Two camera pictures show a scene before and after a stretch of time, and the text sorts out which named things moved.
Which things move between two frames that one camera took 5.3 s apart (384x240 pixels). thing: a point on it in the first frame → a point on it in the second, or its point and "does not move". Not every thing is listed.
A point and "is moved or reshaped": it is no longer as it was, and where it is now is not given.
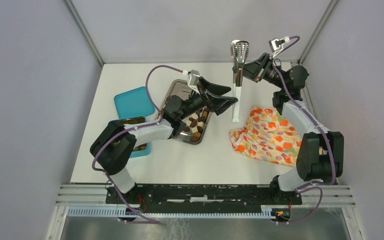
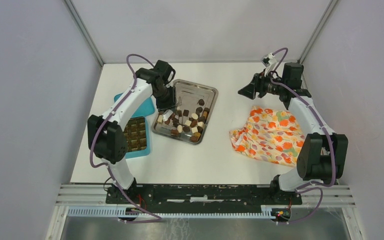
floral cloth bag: [268, 135] does not move
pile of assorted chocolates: [195, 123] does not move
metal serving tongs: [240, 50] is moved or reshaped
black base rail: [205, 198] does not move
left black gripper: [217, 104] → [170, 104]
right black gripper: [256, 67] → [256, 85]
